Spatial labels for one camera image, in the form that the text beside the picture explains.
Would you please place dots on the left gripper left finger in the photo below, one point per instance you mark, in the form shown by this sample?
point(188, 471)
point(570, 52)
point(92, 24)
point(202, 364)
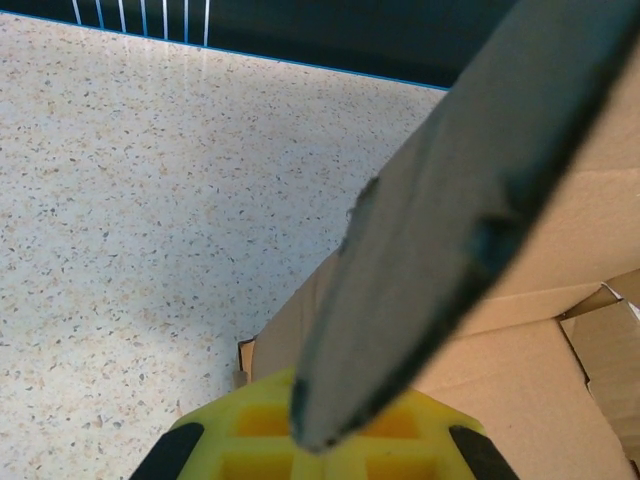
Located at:
point(240, 450)

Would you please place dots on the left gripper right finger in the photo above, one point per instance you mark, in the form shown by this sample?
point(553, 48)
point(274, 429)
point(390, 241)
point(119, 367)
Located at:
point(410, 450)

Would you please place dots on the brown cardboard box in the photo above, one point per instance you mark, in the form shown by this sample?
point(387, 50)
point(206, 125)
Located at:
point(500, 380)

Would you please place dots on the blue table edge trim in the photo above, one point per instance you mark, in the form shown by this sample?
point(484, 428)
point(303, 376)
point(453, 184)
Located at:
point(300, 62)

